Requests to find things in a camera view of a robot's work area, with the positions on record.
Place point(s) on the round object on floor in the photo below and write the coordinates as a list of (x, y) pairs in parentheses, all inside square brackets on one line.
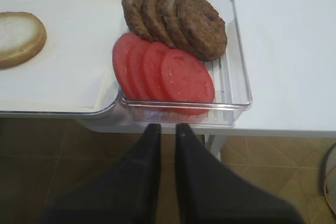
[(327, 178)]

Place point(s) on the white table leg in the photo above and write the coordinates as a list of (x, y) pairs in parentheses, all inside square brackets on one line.
[(214, 144)]

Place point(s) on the clear plastic patty container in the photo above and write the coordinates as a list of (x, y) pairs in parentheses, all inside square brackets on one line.
[(229, 75)]

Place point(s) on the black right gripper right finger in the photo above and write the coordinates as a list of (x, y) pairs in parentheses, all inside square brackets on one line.
[(209, 192)]

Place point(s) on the white parchment paper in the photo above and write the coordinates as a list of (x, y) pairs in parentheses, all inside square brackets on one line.
[(73, 51)]

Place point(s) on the plain bun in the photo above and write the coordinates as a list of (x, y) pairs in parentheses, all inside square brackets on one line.
[(23, 36)]

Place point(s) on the red tomato slice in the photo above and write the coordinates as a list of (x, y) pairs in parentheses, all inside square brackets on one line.
[(186, 79), (119, 57), (135, 71), (152, 60)]

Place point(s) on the brown meat patty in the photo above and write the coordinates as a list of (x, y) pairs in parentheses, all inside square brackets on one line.
[(154, 22), (132, 14), (169, 13), (203, 27)]

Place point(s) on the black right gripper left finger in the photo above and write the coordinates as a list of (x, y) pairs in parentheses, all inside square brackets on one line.
[(127, 192)]

